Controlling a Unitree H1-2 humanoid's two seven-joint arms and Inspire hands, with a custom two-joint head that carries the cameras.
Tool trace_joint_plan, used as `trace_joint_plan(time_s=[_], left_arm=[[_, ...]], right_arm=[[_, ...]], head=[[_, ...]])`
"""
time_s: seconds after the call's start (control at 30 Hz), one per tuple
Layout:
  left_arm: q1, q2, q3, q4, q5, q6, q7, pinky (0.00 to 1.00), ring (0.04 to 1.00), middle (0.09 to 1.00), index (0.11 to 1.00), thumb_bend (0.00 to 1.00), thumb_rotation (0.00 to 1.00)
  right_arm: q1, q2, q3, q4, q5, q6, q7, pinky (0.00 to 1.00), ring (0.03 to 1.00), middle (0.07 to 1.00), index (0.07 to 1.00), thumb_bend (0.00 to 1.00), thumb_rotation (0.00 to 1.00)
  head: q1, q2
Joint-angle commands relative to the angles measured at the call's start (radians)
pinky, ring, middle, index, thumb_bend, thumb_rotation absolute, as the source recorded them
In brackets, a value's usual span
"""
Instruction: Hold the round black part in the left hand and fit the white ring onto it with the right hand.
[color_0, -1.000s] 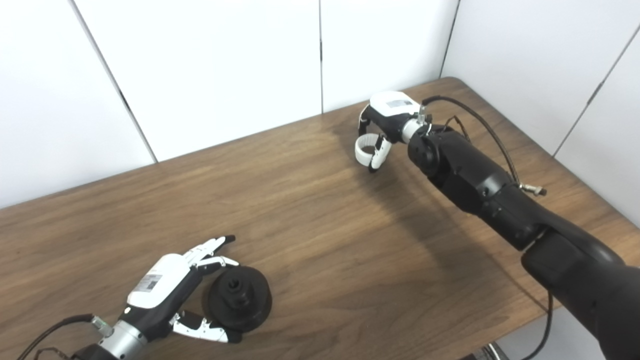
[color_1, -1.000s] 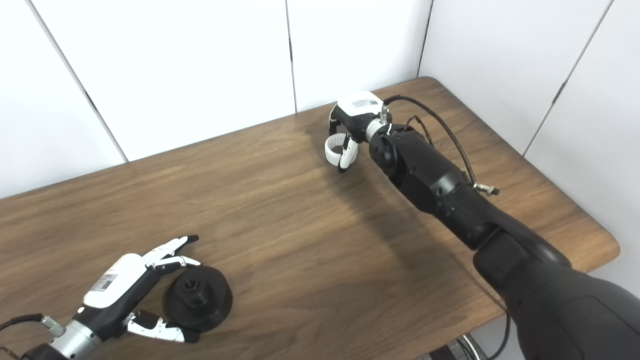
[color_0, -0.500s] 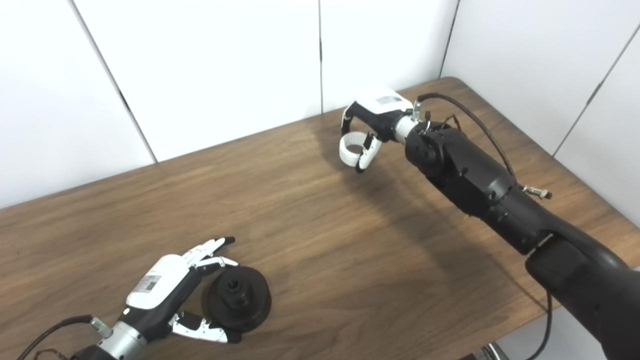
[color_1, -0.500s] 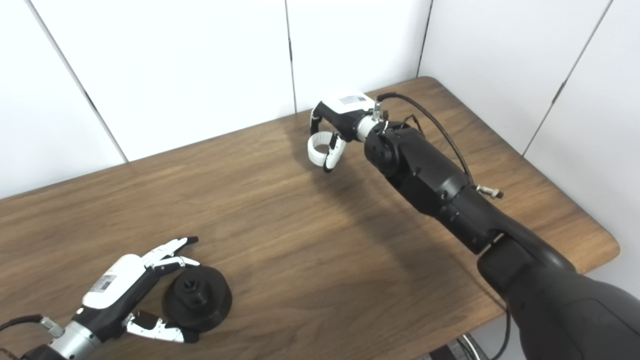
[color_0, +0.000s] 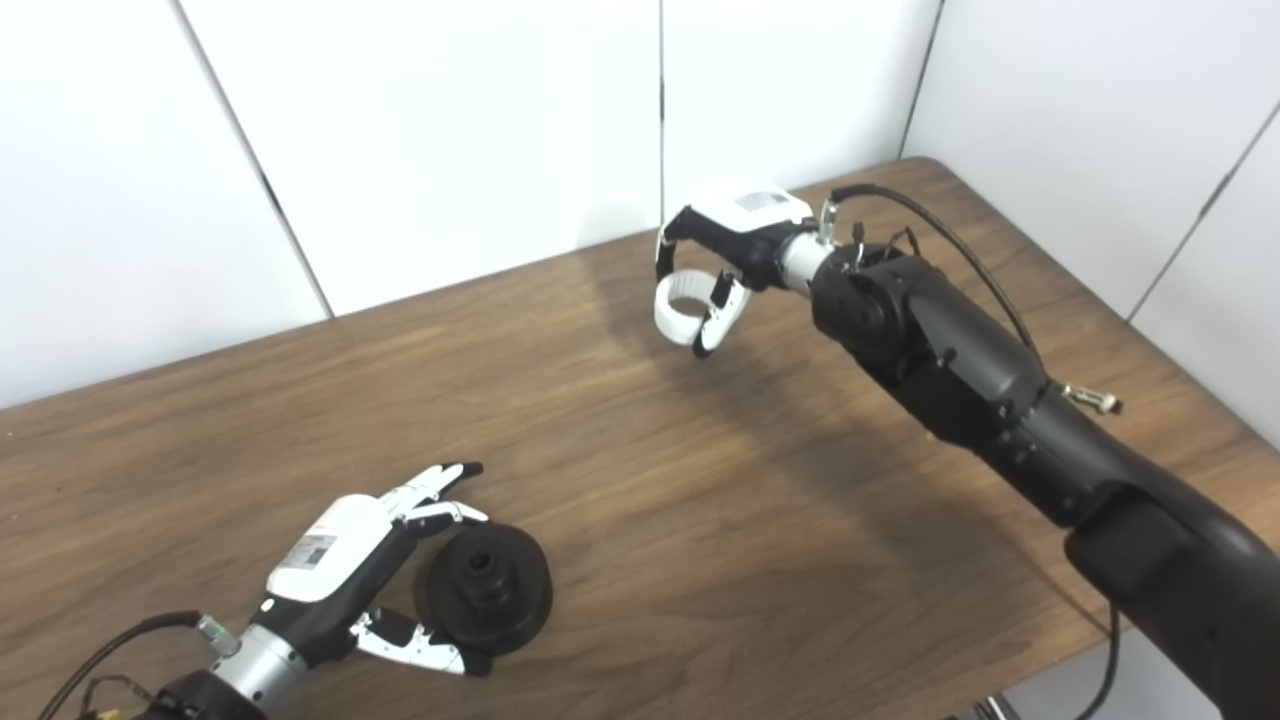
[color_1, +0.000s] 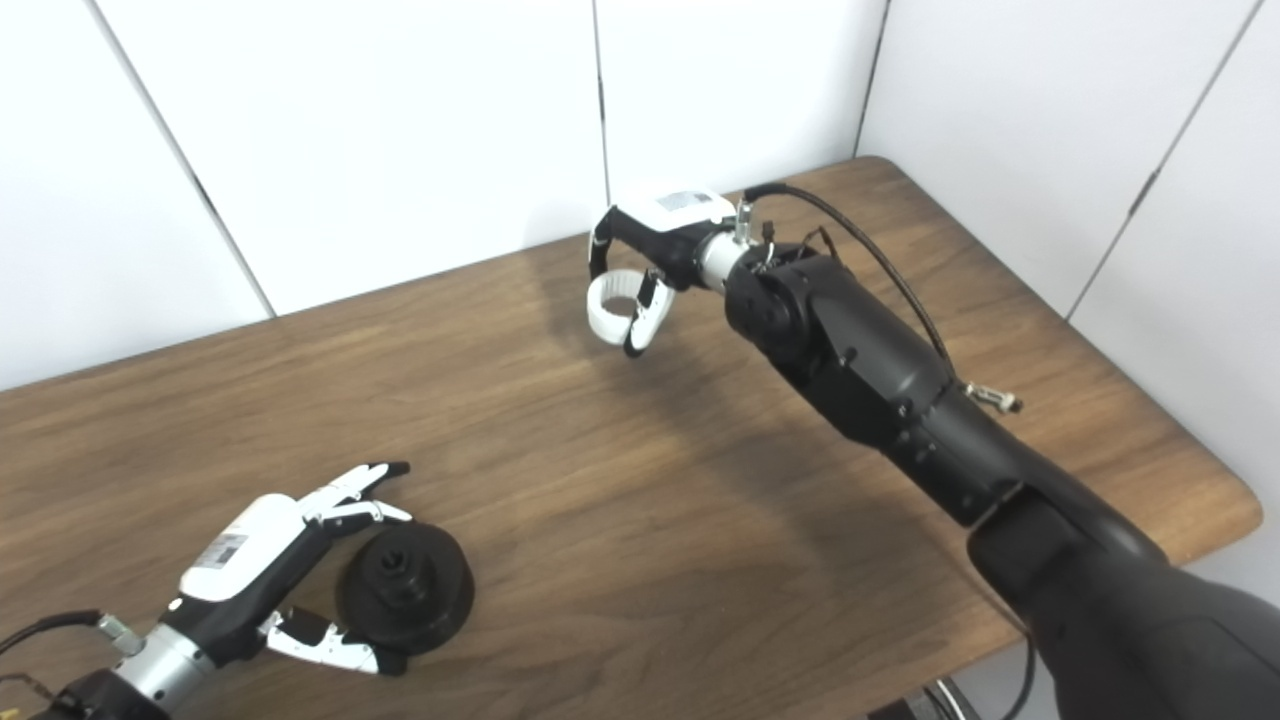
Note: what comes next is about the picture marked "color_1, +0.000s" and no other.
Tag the round black stepped part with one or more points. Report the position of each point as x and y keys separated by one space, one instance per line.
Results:
x=440 y=590

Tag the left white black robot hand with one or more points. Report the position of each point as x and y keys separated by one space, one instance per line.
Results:
x=250 y=560

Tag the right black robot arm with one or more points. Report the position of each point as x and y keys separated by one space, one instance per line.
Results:
x=880 y=370

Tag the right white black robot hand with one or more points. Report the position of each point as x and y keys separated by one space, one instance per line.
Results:
x=670 y=225

